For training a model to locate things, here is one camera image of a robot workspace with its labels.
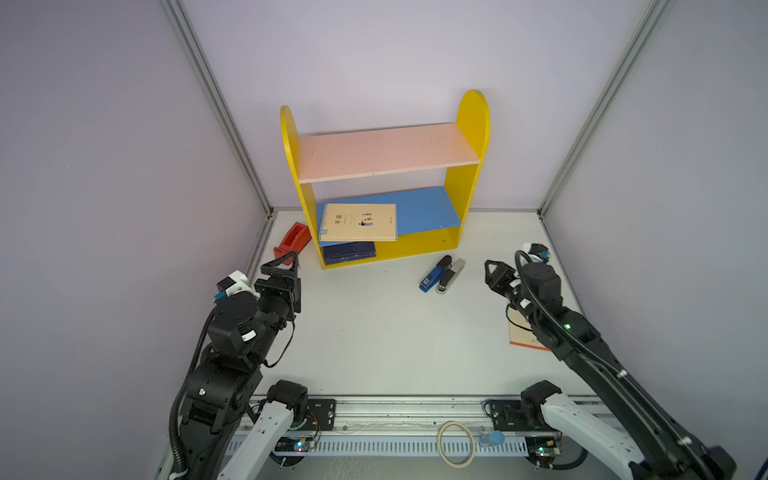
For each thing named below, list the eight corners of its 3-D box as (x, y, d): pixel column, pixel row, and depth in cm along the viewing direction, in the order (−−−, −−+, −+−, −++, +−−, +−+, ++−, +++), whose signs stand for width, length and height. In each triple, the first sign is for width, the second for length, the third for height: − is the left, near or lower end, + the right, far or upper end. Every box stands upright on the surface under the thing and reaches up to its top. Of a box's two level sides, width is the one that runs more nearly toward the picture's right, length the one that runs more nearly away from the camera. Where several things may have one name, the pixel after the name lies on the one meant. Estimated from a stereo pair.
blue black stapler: (418, 288, 99) (419, 283, 96) (444, 259, 107) (445, 253, 104) (426, 295, 97) (428, 289, 94) (452, 265, 105) (454, 258, 102)
